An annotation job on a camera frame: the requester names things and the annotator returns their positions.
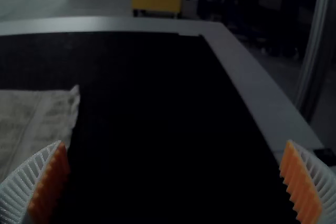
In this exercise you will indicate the pale towel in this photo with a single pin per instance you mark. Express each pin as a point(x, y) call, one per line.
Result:
point(26, 119)

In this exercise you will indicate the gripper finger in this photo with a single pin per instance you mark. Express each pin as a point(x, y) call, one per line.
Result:
point(15, 195)
point(312, 187)

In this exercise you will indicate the black mat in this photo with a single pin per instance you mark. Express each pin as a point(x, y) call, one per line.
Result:
point(157, 129)

